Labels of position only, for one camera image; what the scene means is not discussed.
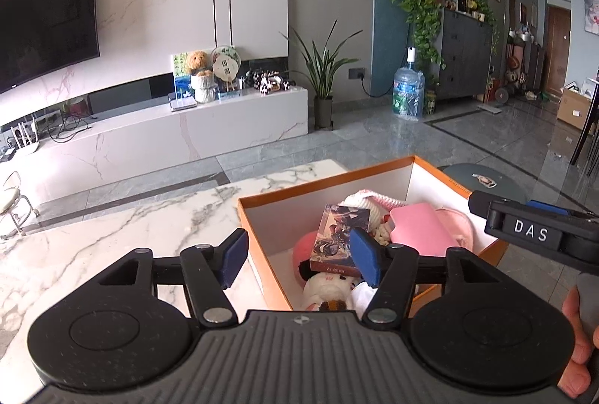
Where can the pink peach plush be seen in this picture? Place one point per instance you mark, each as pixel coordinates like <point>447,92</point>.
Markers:
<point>304,247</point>

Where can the brown cardboard carton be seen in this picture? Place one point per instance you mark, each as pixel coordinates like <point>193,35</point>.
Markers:
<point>574,109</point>

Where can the person's right hand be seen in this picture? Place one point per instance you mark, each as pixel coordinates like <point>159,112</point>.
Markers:
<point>582,362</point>

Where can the white marble TV cabinet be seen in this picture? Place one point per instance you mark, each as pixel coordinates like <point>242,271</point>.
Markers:
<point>164,142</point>

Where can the black and white toy cars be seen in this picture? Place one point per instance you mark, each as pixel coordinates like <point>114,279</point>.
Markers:
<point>269,82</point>

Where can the white stool chair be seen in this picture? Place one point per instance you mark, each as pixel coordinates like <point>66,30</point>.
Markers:
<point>11,200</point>

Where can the silver laptop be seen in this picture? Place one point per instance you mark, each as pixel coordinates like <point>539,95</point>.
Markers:
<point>183,104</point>

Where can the round paper fan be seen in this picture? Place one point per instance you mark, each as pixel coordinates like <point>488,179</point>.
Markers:
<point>225,65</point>

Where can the pink rectangular case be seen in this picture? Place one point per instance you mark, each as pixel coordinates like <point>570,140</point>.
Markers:
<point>419,228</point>

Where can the brown door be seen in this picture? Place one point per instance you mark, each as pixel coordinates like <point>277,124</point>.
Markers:
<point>559,48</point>

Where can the blue water bottle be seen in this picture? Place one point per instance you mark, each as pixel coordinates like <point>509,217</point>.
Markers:
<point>408,90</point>

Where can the dark illustrated card box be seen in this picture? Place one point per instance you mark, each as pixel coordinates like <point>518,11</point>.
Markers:
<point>339,235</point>

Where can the round weight plate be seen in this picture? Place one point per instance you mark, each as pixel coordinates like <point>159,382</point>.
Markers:
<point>504,95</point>

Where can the white crochet bunny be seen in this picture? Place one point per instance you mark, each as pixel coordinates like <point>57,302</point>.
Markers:
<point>369,200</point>

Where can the dark grey cabinet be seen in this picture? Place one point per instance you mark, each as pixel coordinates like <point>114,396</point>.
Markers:
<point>465,53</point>

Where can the black television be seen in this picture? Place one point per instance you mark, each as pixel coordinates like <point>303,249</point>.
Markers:
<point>42,16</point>

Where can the grey wall socket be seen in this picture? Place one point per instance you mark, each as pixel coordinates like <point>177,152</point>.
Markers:
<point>357,73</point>

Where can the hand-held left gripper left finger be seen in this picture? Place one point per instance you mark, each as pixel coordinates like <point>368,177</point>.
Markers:
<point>234,259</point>

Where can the trailing pothos plant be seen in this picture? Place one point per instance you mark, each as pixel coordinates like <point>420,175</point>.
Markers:
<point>421,11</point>

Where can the white dog plush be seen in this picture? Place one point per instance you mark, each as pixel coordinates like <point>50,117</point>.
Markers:
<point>332,282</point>

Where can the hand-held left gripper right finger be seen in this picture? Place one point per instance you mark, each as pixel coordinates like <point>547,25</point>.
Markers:
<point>366,256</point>

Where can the orange cardboard box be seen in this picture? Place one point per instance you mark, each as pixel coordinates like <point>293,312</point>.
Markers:
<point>327,186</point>

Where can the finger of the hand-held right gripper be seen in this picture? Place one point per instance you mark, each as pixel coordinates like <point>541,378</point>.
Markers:
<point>514,204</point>

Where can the white router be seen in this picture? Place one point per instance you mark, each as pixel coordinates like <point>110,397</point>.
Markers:
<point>25,142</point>

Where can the long-leaf plant in black pot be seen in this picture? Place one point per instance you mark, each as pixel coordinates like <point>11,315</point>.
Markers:
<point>323,72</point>

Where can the green landscape painting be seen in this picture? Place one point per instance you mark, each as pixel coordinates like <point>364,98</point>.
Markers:
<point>180,76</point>

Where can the grey round stool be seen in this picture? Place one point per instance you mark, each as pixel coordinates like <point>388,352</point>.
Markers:
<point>507,179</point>

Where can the pink mini backpack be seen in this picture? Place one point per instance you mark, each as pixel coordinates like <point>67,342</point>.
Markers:
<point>461,228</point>

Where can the teddy bear in knitted pot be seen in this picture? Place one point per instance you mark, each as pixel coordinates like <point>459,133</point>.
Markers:
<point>201,76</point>

